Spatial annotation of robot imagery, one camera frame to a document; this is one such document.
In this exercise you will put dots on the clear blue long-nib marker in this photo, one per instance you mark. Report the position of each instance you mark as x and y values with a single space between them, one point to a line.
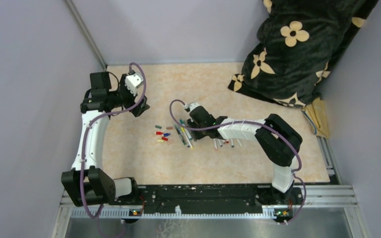
183 136

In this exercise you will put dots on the aluminium frame rail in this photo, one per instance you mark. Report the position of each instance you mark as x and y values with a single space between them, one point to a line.
315 195

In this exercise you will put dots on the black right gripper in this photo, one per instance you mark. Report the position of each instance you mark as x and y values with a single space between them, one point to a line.
197 136

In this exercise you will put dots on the yellow cloth bag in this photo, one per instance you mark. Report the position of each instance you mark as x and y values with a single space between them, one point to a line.
315 115

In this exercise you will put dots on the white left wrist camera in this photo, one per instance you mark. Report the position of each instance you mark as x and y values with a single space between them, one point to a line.
133 82

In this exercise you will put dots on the red white marker pen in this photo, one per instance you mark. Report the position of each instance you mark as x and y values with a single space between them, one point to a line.
215 144

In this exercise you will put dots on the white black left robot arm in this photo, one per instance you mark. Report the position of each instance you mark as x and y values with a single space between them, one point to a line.
86 182

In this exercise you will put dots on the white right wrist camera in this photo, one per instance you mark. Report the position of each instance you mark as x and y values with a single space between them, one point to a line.
191 106

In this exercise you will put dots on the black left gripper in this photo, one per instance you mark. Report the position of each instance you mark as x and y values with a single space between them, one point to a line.
139 105

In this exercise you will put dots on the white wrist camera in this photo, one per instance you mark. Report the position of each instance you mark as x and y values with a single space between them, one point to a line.
191 106
133 82

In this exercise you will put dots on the dark grey marker pen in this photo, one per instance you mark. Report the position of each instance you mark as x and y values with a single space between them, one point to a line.
180 135

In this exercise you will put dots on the green cap marker pen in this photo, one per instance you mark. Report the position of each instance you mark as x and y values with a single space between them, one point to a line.
186 130

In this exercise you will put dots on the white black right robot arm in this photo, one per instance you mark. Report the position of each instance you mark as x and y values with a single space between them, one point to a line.
280 142

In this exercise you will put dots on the black floral blanket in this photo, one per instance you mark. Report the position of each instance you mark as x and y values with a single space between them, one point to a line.
298 46

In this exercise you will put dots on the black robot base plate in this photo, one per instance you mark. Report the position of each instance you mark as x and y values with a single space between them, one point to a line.
221 199

